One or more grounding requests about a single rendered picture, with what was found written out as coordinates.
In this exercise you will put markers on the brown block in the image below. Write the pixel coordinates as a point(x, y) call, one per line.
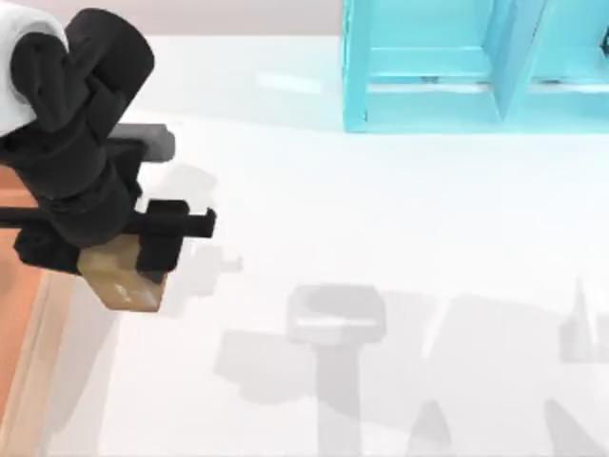
point(119, 285)

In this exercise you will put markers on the salmon-coloured shallow box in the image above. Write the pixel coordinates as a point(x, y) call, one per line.
point(19, 309)

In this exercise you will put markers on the light blue rack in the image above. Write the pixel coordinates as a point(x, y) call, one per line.
point(428, 71)

